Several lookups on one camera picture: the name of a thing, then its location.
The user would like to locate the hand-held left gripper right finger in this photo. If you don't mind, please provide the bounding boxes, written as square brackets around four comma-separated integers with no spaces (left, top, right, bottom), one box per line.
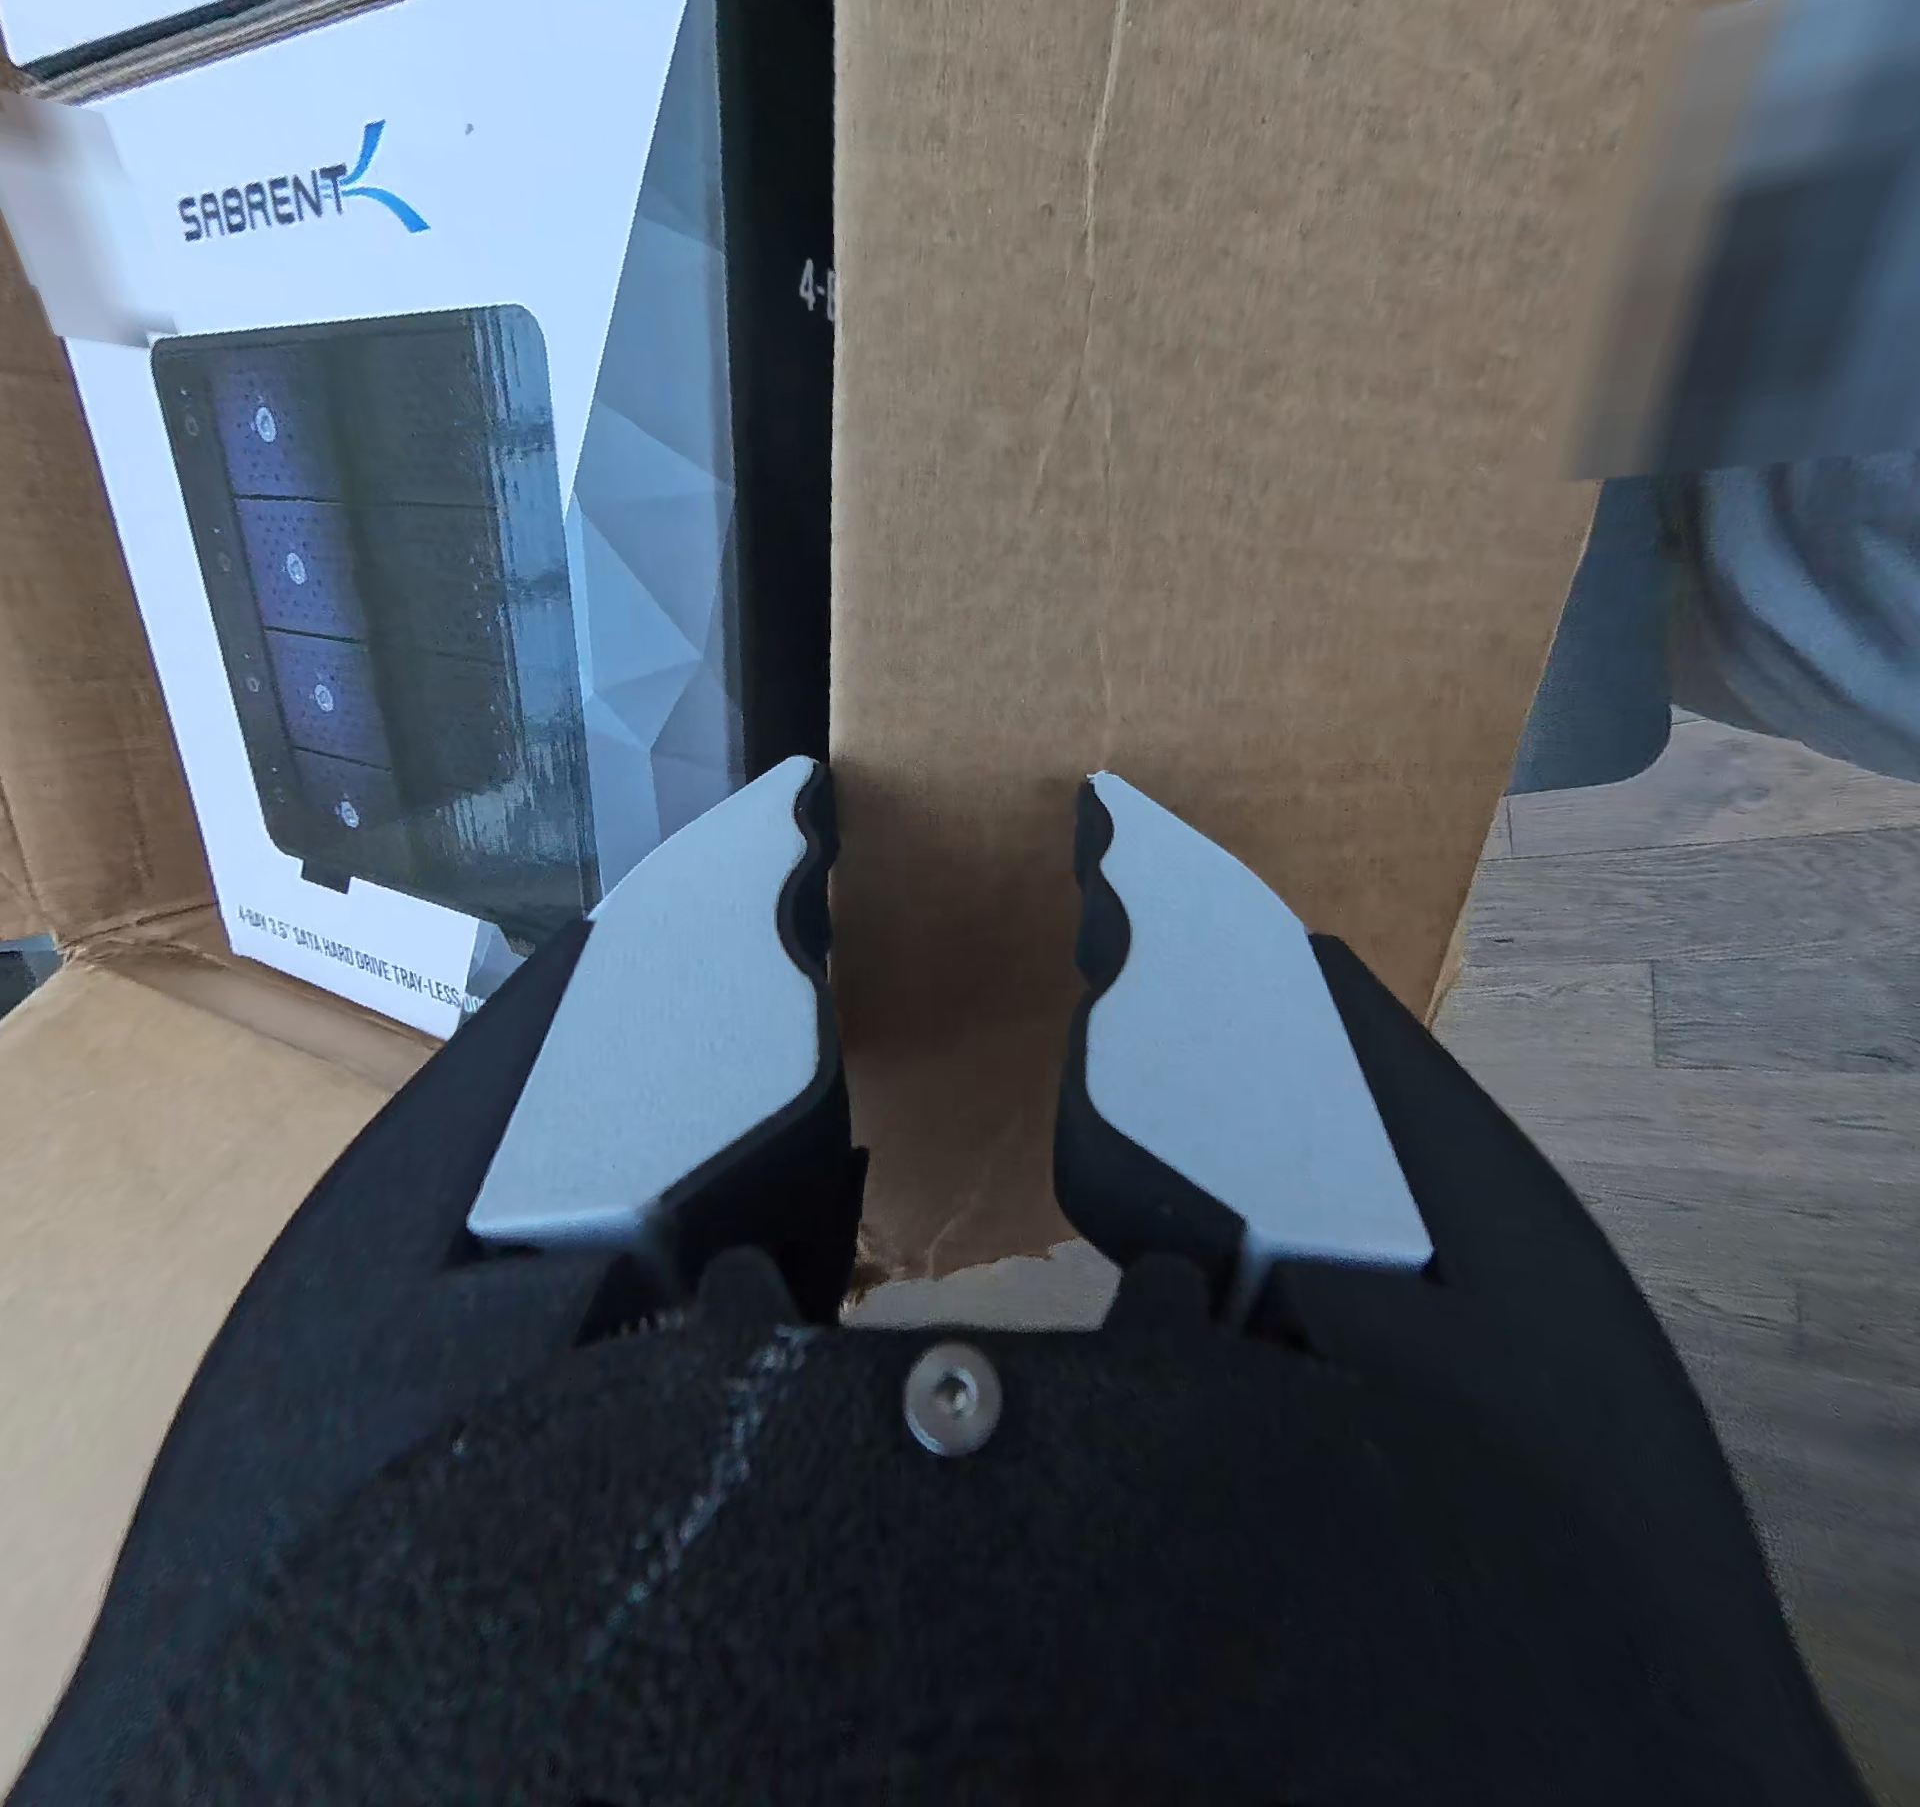
[1053,769,1438,1329]

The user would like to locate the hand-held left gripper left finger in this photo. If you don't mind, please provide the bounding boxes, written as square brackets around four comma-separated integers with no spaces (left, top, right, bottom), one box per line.
[467,757,869,1321]

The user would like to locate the brown cardboard box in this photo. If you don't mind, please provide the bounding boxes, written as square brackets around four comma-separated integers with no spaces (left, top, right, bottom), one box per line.
[0,0,1788,1703]

